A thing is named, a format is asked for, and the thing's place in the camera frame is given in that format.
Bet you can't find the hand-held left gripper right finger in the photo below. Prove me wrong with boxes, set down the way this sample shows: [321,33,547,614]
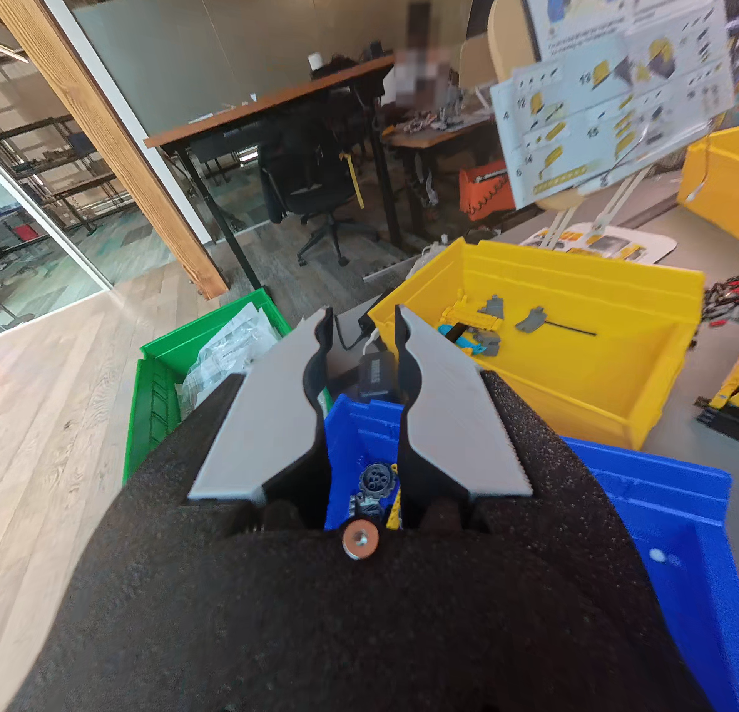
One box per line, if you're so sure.
[394,305,534,529]

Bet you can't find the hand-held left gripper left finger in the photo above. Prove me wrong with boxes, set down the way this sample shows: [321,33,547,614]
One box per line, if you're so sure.
[186,307,336,529]

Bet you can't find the green plastic bin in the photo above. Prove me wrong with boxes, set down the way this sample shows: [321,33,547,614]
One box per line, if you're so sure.
[122,287,333,484]

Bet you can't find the yellow black lego model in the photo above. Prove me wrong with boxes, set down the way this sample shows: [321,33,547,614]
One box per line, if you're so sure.
[696,360,739,442]

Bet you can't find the yellow plastic bin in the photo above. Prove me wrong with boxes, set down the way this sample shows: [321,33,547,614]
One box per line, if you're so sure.
[677,126,739,239]
[368,237,706,452]

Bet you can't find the blue lego piece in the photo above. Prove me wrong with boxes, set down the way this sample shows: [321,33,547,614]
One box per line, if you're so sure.
[437,322,481,356]

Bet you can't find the dark grey lego gear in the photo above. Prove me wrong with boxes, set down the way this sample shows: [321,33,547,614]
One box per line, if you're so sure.
[358,462,400,497]

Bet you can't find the pile of small lego pins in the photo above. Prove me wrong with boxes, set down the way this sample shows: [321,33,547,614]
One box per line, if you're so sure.
[701,279,739,327]

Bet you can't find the heap of plastic bags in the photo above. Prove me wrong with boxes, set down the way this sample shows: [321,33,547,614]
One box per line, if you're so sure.
[176,302,282,421]

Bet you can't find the black power adapter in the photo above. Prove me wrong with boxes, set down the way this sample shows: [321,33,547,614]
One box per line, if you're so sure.
[334,310,400,402]

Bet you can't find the blue plastic bin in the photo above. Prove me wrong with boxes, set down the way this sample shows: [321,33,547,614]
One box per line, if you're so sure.
[323,393,739,712]

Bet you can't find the folded leaflet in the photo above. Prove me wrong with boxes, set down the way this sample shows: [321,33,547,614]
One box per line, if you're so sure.
[528,227,647,260]

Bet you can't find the orange toolbox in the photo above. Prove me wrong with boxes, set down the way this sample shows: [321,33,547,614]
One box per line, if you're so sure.
[459,159,516,222]

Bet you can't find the black office chair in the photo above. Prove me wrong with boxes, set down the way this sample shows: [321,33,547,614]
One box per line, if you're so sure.
[257,114,379,268]

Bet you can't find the cluttered wooden desk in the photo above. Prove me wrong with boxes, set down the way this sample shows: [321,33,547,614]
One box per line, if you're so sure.
[381,111,497,245]

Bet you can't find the black metal shelving rack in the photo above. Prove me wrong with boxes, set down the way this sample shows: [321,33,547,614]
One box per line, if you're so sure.
[0,114,136,236]

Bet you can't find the brown wooden desk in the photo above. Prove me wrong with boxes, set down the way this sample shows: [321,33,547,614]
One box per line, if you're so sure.
[143,54,405,291]

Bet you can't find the instruction booklet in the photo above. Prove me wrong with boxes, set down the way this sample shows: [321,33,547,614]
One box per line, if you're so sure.
[490,0,737,210]

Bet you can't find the white wooden book stand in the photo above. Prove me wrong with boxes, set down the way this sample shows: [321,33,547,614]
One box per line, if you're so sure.
[485,0,679,265]

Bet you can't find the yellow lego frame assembly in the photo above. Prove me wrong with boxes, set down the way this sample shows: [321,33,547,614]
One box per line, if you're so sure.
[440,289,504,332]

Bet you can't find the yellow strap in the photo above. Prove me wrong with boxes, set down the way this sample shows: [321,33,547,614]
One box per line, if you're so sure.
[339,152,366,210]

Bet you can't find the wooden support post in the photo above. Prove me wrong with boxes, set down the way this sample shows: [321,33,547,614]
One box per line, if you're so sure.
[0,0,230,301]

